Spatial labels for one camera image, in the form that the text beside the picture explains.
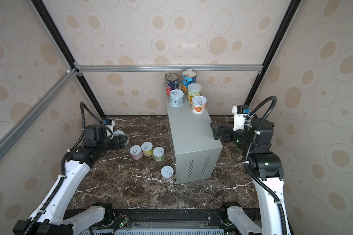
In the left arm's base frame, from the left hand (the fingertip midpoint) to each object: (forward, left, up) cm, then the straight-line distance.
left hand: (123, 134), depth 75 cm
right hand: (-4, -47, +14) cm, 49 cm away
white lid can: (0, +2, +2) cm, 3 cm away
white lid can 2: (+5, -8, -21) cm, 23 cm away
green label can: (0, -16, -21) cm, 26 cm away
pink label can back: (+1, -1, -21) cm, 21 cm away
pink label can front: (-12, -22, -20) cm, 32 cm away
